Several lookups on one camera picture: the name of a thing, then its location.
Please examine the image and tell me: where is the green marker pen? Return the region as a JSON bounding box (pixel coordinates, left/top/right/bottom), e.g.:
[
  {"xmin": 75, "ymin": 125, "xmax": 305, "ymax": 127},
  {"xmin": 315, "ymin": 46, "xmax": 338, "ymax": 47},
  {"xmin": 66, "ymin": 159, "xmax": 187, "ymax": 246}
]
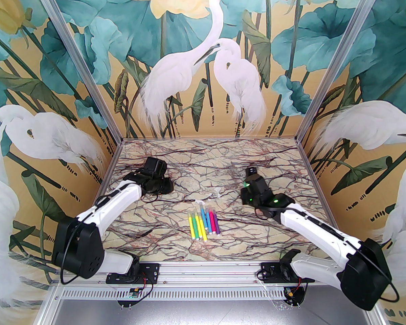
[{"xmin": 191, "ymin": 212, "xmax": 201, "ymax": 241}]

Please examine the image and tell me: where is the perforated grey metal panel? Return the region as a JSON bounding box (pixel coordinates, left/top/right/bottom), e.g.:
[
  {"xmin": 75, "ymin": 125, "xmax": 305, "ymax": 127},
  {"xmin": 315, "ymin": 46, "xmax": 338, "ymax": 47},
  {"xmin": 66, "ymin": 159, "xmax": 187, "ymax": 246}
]
[{"xmin": 37, "ymin": 285, "xmax": 386, "ymax": 325}]

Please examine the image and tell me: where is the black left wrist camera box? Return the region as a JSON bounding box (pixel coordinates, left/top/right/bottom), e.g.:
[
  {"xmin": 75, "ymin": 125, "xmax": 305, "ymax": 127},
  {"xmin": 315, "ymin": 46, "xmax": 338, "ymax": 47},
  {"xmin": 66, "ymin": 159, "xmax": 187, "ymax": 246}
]
[{"xmin": 145, "ymin": 158, "xmax": 167, "ymax": 178}]

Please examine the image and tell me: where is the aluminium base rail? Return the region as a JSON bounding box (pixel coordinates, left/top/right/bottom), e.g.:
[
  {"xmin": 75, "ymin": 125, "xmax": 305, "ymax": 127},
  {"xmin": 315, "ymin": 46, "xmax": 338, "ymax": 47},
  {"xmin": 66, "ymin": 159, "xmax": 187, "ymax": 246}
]
[{"xmin": 52, "ymin": 261, "xmax": 373, "ymax": 286}]

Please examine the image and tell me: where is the black round connector bracket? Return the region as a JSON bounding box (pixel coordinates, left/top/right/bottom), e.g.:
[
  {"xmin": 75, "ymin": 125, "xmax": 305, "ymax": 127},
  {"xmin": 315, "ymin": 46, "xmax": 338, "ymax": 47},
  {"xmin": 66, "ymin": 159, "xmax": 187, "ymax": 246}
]
[{"xmin": 280, "ymin": 285, "xmax": 308, "ymax": 308}]

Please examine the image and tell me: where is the aluminium frame post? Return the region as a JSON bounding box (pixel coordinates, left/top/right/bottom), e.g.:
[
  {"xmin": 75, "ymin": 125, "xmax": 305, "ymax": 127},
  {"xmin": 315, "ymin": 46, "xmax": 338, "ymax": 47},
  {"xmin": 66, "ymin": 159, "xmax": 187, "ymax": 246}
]
[
  {"xmin": 295, "ymin": 0, "xmax": 388, "ymax": 145},
  {"xmin": 30, "ymin": 0, "xmax": 124, "ymax": 145}
]

